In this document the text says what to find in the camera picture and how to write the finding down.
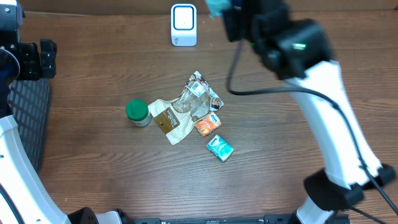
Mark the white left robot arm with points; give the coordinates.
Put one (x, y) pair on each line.
(23, 196)

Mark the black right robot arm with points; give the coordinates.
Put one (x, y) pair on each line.
(299, 53)

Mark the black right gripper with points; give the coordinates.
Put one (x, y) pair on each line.
(232, 29)

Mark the green lid jar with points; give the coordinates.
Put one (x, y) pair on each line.
(138, 112)

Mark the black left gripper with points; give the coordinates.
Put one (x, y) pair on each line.
(33, 59)

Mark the orange Kleenex tissue pack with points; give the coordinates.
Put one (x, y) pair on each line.
(208, 124)

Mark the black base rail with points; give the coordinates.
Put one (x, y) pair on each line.
(266, 219)

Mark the teal wet wipes pack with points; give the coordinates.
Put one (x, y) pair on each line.
(216, 7)

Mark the dried mushroom pouch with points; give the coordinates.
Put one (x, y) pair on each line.
(176, 118)

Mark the dark plastic mesh basket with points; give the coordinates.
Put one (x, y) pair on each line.
(30, 104)

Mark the green Kleenex tissue pack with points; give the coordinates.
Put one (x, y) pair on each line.
(220, 148)

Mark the white barcode scanner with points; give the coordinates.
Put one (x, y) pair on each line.
(183, 25)

